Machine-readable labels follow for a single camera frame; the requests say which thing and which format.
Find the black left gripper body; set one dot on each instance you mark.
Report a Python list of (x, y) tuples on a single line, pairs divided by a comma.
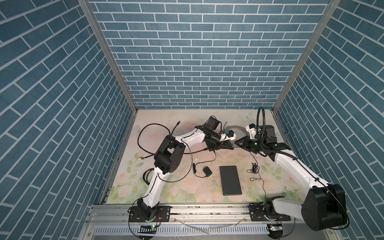
[(213, 138)]

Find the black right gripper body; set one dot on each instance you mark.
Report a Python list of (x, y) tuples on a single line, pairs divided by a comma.
[(253, 145)]

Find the black power adapter with cord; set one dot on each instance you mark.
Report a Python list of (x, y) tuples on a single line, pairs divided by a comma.
[(206, 170)]

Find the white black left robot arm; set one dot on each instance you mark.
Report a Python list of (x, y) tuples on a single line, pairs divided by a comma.
[(169, 155)]

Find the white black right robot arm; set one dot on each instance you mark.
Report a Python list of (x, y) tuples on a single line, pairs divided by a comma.
[(324, 204)]

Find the large flat black box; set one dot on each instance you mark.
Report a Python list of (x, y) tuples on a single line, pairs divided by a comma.
[(230, 181)]

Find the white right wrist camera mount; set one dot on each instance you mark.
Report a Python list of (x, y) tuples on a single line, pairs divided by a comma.
[(252, 130)]

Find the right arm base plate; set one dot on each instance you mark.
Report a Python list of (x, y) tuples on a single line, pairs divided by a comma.
[(259, 214)]

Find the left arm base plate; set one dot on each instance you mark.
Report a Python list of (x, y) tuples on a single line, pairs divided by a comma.
[(144, 214)]

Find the aluminium front rail frame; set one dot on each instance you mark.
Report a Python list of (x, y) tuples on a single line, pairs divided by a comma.
[(196, 222)]

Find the aluminium corner post right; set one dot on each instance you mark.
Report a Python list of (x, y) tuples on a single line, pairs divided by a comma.
[(318, 30)]

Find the aluminium corner post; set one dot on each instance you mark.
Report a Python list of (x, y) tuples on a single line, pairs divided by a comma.
[(92, 20), (318, 30)]

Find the aluminium corner post left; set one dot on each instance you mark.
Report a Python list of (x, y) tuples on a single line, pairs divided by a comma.
[(92, 20)]

